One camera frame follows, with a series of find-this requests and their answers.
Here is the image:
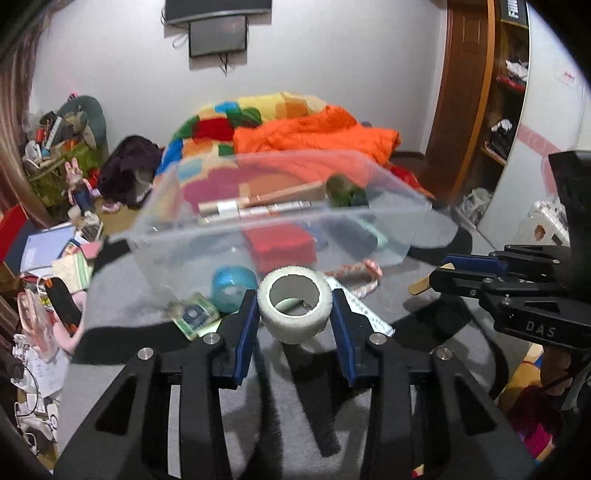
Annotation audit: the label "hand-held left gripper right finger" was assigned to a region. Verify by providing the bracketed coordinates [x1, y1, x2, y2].
[329, 287, 539, 480]

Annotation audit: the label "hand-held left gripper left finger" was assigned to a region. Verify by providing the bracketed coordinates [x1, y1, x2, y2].
[55, 288, 260, 480]

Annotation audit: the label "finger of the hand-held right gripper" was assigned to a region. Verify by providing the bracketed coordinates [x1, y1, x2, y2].
[441, 244, 571, 278]
[427, 268, 568, 301]

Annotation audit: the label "white gauze tape roll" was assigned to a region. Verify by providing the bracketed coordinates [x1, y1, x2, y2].
[256, 265, 334, 344]

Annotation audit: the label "clear plastic storage bin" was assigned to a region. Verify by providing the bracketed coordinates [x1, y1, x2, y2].
[108, 150, 435, 319]

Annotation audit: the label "purple spray bottle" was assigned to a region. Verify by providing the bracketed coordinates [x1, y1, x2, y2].
[330, 222, 377, 261]

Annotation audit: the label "red cardboard box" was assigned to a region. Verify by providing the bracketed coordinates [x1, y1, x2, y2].
[242, 224, 319, 274]

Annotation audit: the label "dark green spray bottle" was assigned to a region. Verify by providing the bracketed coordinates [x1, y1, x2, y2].
[325, 175, 370, 208]

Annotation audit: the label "silver spray pen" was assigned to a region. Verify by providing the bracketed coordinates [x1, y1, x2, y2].
[238, 198, 324, 219]

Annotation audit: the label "beige foundation tube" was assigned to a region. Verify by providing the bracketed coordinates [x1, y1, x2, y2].
[249, 181, 328, 205]

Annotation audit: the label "white tube green print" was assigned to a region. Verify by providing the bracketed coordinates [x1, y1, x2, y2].
[323, 276, 395, 337]

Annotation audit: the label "small green packet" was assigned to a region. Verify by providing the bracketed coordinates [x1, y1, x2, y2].
[171, 295, 221, 341]

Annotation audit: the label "clear plastic bag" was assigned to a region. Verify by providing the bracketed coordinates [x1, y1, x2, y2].
[459, 187, 492, 224]

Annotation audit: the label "blue tape roll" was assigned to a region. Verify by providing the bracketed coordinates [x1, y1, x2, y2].
[211, 265, 259, 317]

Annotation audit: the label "grey black striped blanket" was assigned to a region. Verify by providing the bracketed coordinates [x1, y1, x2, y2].
[58, 194, 509, 480]

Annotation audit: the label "white suitcase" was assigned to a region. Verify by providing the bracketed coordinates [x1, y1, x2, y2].
[515, 198, 573, 252]

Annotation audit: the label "floral pink yellow blanket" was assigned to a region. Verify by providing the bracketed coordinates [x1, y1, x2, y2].
[499, 346, 573, 462]

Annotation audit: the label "wooden shelf unit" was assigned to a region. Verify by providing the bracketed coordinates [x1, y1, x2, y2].
[480, 0, 536, 167]

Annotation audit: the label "white wardrobe door pink pattern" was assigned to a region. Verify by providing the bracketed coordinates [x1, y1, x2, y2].
[475, 9, 591, 259]

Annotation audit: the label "brown wooden door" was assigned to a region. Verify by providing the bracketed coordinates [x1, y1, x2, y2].
[422, 0, 497, 199]

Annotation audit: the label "black orange handheld device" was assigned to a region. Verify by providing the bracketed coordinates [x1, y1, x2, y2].
[46, 277, 84, 326]

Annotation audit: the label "pale green book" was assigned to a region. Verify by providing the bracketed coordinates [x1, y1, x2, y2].
[51, 251, 95, 291]

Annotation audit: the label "orange blanket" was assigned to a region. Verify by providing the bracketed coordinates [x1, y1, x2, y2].
[233, 106, 402, 185]

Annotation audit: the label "white paper sheets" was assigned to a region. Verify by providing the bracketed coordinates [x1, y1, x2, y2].
[18, 355, 65, 398]

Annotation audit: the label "pink clear bag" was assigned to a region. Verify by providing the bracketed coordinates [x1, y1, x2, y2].
[16, 291, 51, 361]

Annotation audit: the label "white power strip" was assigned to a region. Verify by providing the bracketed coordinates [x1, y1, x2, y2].
[14, 397, 61, 444]

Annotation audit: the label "dark purple clothes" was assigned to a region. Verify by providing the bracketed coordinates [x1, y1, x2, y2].
[98, 135, 162, 206]

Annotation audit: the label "colourful patchwork blanket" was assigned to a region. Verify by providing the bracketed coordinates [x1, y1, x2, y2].
[154, 92, 352, 217]

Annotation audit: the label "pale blue notebook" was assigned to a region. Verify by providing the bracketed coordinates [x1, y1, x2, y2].
[19, 226, 77, 275]

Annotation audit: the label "rabbit toy figure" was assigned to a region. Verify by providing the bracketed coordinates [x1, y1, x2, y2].
[64, 158, 95, 217]

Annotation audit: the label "green fabric storage box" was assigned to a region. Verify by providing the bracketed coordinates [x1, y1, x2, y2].
[25, 141, 100, 208]

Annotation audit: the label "black box white letters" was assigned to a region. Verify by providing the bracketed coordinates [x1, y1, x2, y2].
[499, 0, 532, 28]

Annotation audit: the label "red shoe box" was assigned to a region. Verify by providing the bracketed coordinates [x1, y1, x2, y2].
[0, 205, 31, 264]

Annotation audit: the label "grey green plush pillow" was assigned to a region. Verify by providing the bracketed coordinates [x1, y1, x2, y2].
[55, 95, 109, 151]

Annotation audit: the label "striped curtain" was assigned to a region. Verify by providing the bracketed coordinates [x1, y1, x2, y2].
[0, 0, 61, 227]

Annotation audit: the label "braided pink rope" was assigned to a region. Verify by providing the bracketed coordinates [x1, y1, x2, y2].
[323, 258, 384, 301]

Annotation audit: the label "small wall monitor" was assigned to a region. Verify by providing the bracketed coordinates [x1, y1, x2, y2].
[188, 15, 250, 58]

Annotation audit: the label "black wall television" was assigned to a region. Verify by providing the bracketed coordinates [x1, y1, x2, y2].
[164, 0, 273, 26]

